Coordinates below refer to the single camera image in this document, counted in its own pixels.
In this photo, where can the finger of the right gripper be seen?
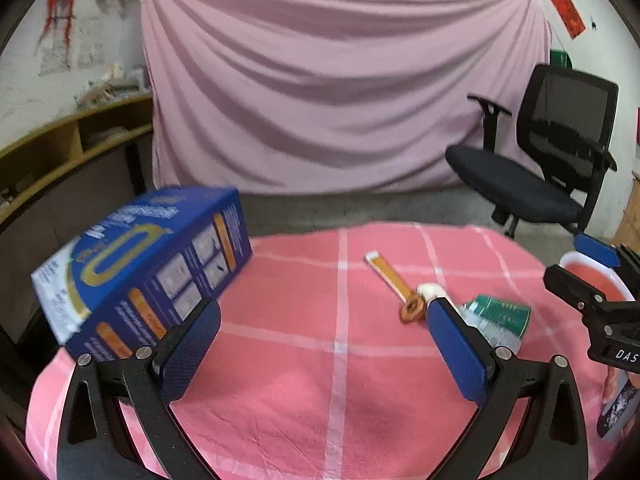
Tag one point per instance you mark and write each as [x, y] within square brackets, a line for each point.
[585, 298]
[622, 259]

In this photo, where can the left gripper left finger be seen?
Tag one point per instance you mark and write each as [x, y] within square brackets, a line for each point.
[94, 440]

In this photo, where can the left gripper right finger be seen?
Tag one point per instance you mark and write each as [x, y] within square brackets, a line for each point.
[551, 440]

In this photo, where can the white red trash basin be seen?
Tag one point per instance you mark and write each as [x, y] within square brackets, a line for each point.
[597, 275]

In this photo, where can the green white wrapper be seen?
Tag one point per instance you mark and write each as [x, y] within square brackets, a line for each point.
[502, 323]

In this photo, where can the brown fruit core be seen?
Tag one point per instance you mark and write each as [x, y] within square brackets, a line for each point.
[413, 309]

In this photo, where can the white crumpled tissue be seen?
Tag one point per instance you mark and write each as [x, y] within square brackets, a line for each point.
[429, 292]

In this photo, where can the black office chair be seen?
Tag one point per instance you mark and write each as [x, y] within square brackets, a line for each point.
[565, 125]

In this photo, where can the blue cardboard box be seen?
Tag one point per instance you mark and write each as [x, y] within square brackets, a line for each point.
[133, 276]

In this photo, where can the pink checked tablecloth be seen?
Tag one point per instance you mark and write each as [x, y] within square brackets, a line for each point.
[313, 375]

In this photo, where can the red fu poster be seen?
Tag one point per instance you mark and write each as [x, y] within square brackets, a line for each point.
[570, 17]

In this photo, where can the pink hanging bedsheet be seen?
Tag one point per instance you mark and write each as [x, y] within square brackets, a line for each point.
[298, 97]

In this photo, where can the red black hanging tassel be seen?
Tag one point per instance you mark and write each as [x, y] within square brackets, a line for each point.
[59, 12]

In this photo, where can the wooden wall shelf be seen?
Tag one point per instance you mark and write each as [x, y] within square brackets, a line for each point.
[52, 153]

